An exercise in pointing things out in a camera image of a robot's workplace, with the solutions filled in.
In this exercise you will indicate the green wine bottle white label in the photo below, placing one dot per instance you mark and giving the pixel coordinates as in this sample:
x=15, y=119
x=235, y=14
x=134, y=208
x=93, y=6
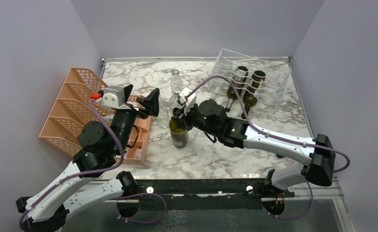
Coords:
x=238, y=81

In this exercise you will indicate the green wine bottle silver neck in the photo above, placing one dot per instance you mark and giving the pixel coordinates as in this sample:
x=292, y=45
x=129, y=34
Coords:
x=179, y=136

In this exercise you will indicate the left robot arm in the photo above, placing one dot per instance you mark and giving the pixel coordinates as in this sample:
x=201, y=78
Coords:
x=100, y=143

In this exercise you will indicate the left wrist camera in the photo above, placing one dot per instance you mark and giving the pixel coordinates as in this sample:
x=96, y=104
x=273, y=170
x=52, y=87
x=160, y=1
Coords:
x=111, y=96

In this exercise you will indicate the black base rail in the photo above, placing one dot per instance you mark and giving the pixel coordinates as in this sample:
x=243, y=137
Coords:
x=200, y=194

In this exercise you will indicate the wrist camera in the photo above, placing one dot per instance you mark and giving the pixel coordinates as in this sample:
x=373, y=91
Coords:
x=186, y=100
x=111, y=96

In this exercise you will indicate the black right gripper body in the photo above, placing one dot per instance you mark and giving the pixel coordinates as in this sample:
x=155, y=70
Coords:
x=192, y=119

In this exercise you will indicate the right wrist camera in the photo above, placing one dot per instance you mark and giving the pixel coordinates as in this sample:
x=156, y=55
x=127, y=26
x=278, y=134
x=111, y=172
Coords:
x=186, y=100

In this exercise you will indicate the clear square glass bottle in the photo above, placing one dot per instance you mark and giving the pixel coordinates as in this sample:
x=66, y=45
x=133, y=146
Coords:
x=163, y=118

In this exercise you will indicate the orange plastic file organizer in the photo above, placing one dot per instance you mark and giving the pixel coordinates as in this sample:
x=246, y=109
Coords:
x=71, y=112

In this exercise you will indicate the green wine bottle dark label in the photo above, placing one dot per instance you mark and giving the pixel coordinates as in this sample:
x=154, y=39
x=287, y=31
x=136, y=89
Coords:
x=249, y=98

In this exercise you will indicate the tall clear glass bottle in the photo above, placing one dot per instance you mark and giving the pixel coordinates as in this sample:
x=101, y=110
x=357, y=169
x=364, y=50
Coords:
x=176, y=82

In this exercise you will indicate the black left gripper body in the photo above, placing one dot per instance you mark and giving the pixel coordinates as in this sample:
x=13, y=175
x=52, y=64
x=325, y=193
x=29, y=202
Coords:
x=142, y=113

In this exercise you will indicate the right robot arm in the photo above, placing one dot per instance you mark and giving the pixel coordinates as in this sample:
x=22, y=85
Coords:
x=314, y=157

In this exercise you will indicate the white wire wine rack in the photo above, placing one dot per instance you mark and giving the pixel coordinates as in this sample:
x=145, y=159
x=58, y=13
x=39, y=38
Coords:
x=270, y=95

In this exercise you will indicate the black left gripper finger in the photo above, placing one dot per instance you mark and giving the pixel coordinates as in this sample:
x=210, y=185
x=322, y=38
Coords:
x=150, y=104
x=127, y=91

